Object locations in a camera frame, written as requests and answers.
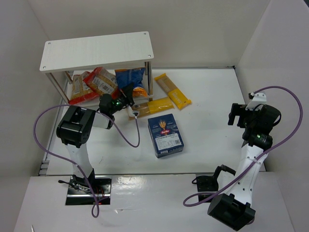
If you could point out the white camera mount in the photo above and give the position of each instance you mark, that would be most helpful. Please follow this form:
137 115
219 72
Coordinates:
255 100
132 113

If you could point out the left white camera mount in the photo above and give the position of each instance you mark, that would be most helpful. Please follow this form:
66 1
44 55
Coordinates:
132 113

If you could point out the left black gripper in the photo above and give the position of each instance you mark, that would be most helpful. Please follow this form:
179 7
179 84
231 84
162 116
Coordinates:
127 97

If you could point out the blue orange pasta bag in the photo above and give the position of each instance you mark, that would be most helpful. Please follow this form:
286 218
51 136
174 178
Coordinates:
125 77

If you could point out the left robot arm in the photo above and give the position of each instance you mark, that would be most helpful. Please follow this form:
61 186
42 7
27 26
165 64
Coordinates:
75 127

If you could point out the white two-tier shelf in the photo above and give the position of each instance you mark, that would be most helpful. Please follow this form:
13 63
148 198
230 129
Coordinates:
125 50

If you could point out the dark blue Barilla box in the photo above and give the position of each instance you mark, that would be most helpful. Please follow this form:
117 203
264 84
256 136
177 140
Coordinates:
165 135

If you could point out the yellow spaghetti pack diagonal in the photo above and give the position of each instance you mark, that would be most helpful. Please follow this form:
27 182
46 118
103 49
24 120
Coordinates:
172 91

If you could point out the yellow spaghetti pack lying horizontal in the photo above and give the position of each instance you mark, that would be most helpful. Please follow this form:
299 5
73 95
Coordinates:
153 107

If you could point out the red macaroni bag right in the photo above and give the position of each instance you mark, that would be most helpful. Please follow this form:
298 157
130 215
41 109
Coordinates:
102 82

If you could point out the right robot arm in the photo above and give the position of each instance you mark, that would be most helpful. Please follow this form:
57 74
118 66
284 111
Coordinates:
234 207

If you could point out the red macaroni bag left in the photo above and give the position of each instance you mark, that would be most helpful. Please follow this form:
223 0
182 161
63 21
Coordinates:
80 91

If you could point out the red macaroni bag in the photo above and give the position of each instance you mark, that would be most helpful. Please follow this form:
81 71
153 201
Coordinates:
102 82
80 91

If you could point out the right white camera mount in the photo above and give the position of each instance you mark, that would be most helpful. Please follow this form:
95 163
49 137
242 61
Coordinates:
255 100

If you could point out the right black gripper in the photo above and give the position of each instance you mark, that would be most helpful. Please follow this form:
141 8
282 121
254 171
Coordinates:
235 114

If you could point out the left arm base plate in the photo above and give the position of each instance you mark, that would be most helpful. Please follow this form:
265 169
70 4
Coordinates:
81 195

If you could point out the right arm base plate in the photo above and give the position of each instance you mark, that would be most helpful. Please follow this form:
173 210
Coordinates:
206 183

